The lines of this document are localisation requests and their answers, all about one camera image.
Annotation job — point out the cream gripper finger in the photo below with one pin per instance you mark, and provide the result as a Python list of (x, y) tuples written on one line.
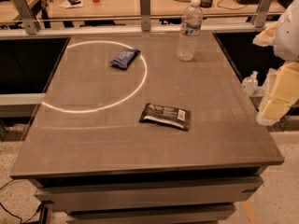
[(283, 94), (266, 37)]

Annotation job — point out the dark chocolate rxbar wrapper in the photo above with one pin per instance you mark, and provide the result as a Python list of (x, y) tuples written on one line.
[(167, 115)]

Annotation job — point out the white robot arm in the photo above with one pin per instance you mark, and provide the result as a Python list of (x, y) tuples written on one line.
[(283, 36)]

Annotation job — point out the blue blueberry rxbar wrapper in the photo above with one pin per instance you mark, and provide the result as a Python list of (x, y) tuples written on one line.
[(124, 58)]

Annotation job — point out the small clear sanitizer bottle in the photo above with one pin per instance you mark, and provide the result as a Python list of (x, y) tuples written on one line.
[(250, 84)]

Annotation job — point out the black mesh cup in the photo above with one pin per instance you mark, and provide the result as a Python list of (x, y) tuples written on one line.
[(206, 3)]

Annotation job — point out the clear plastic water bottle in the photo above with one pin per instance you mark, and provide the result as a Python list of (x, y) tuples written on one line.
[(190, 28)]

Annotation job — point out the grey drawer cabinet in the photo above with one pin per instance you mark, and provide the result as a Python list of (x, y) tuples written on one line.
[(193, 197)]

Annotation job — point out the metal bracket right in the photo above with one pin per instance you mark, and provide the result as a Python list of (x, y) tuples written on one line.
[(259, 19)]

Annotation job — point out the metal bracket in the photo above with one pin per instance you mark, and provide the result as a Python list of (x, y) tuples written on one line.
[(145, 15), (30, 24), (259, 19)]

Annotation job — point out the metal bracket centre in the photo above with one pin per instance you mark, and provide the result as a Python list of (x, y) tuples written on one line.
[(145, 15)]

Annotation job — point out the metal bracket left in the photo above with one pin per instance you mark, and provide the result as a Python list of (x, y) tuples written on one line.
[(30, 24)]

